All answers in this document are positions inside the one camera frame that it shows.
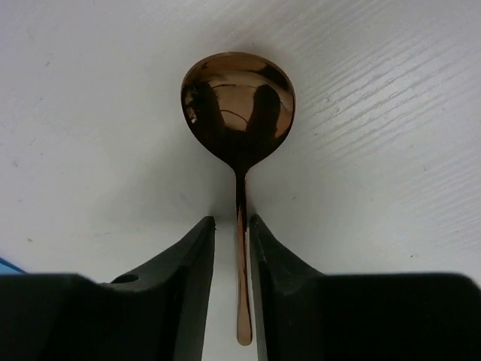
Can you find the blue space-print cloth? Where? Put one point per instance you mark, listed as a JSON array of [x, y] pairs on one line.
[[7, 268]]

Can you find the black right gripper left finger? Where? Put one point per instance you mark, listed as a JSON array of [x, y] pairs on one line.
[[156, 311]]

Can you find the copper spoon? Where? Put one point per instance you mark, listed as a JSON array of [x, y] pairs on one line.
[[240, 107]]

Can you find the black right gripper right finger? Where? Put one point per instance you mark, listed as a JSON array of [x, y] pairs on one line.
[[303, 314]]

